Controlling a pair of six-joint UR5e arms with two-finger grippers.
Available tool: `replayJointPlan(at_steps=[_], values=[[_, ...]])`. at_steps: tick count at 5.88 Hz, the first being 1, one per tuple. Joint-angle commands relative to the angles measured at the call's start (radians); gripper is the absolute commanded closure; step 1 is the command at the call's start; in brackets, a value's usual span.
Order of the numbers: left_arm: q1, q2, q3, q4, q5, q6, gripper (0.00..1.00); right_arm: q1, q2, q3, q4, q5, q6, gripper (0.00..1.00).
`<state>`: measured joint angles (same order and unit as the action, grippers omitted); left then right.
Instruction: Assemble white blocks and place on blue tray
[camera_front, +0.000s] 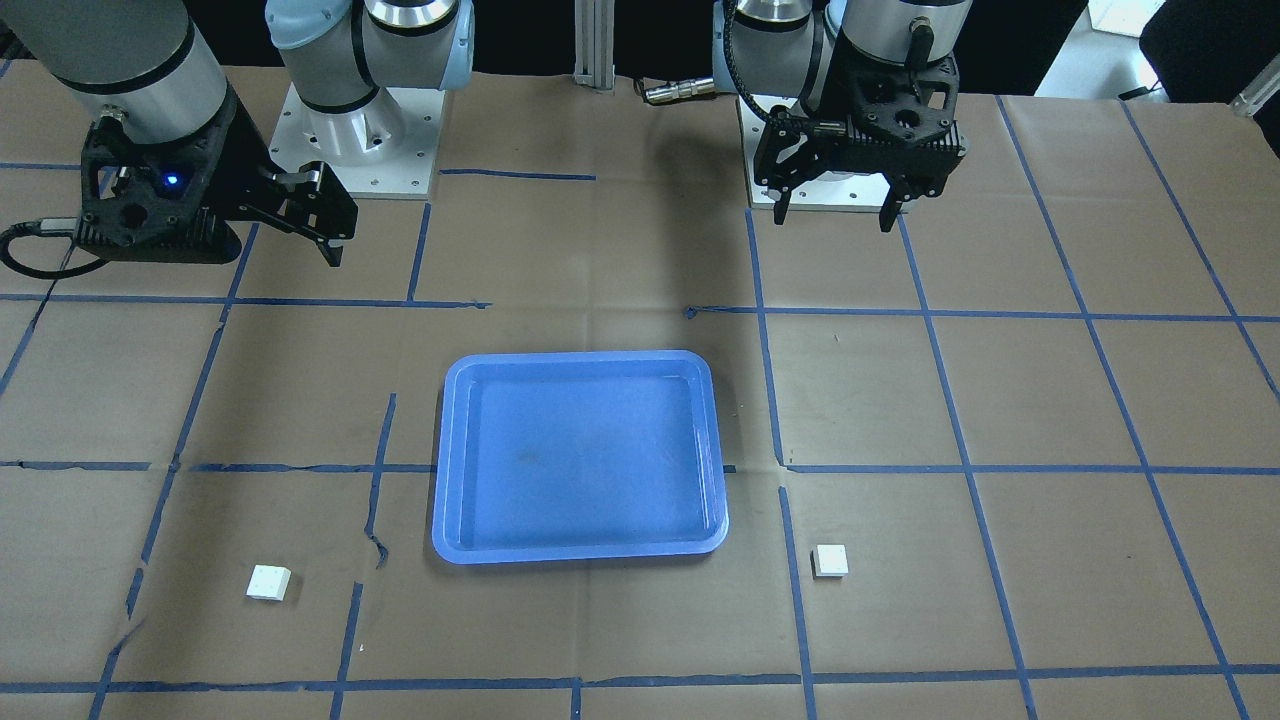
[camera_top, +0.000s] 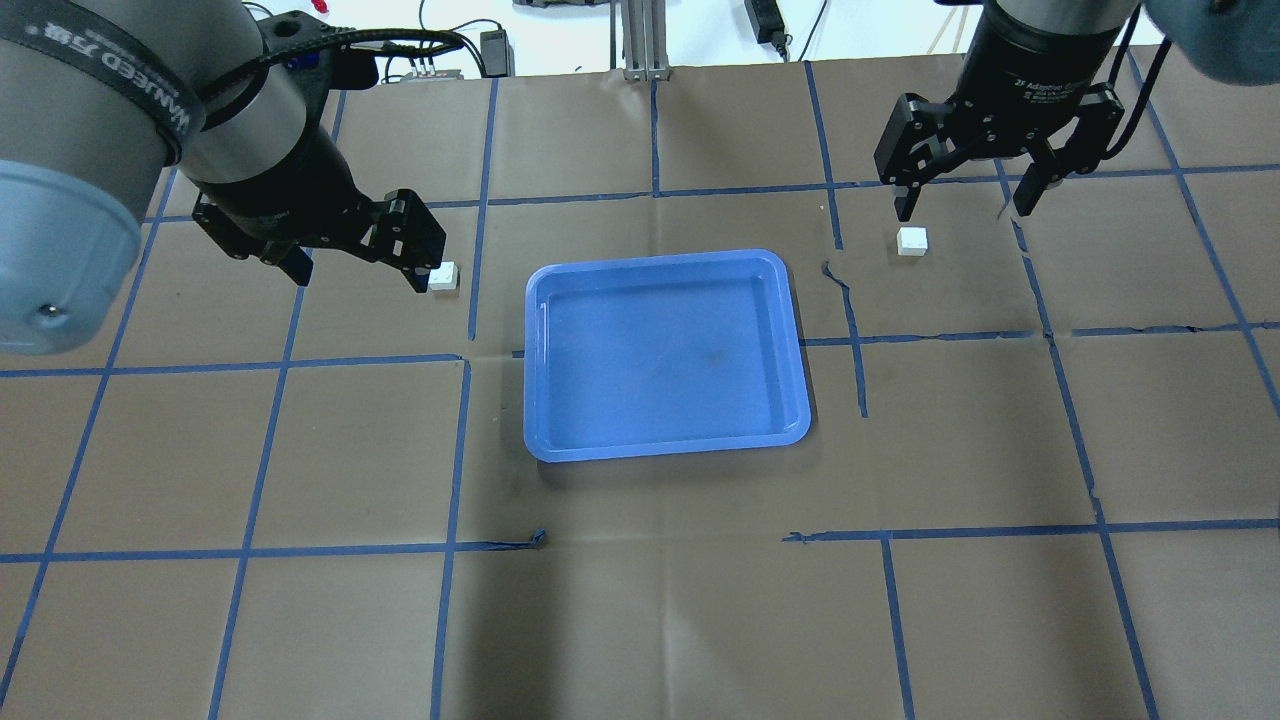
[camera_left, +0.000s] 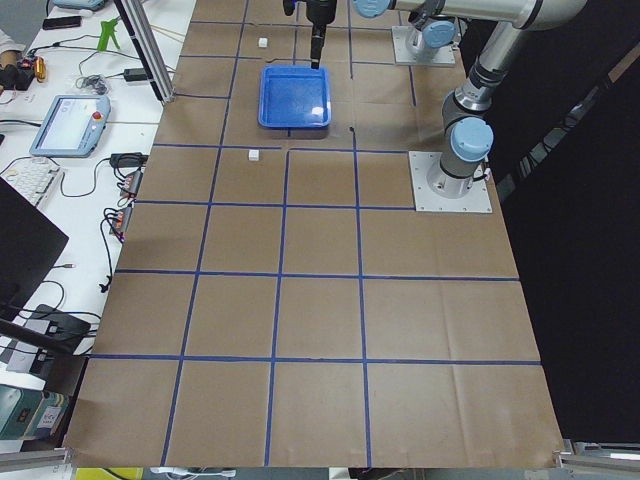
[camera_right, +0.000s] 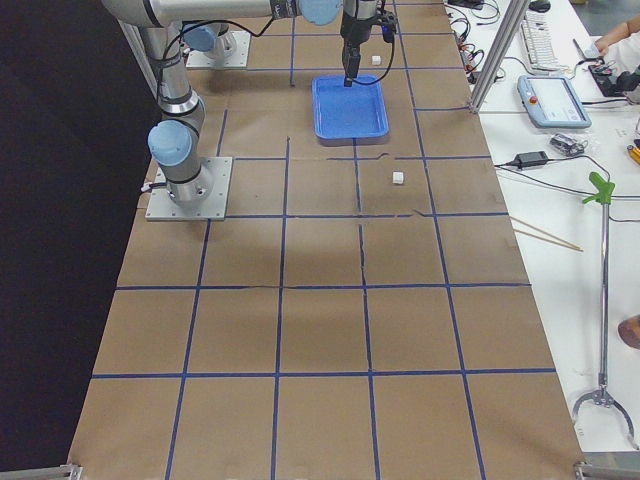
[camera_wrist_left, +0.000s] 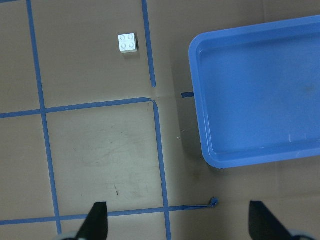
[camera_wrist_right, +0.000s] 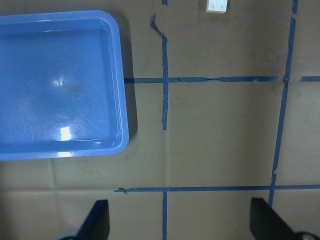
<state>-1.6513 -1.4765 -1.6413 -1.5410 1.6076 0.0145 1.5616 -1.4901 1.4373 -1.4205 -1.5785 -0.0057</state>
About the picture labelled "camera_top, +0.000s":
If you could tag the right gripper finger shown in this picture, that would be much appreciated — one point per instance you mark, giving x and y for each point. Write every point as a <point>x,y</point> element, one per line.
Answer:
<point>1096,121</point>
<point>916,146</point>

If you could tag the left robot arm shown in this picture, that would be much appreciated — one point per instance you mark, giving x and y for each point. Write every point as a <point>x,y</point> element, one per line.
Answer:
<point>99,97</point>

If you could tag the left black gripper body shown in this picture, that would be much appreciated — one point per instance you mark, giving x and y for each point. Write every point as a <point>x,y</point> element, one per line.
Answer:
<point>292,185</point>

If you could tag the white block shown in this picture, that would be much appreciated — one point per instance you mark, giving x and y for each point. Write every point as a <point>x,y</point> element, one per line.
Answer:
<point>912,242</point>
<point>444,278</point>

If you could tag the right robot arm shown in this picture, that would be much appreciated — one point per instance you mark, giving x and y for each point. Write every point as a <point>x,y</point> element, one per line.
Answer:
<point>1234,42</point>

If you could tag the brown paper table cover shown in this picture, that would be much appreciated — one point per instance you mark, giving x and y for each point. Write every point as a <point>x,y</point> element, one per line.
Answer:
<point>1040,480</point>

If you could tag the aluminium frame post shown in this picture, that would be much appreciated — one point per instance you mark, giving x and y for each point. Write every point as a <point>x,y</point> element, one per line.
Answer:
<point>644,41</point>

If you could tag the blue plastic tray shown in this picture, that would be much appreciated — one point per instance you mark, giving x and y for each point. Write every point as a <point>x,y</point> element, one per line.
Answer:
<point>674,354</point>

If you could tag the black power adapter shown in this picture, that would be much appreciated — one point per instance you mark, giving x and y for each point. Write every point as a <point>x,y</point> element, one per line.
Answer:
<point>497,54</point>

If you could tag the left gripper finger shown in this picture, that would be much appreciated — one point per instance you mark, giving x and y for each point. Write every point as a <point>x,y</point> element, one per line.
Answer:
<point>291,259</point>
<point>405,234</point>

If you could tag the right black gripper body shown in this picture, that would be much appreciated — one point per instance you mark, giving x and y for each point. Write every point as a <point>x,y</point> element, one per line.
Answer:
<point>1035,62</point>

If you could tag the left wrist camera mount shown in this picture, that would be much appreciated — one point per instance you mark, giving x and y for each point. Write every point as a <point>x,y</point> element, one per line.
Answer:
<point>314,69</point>

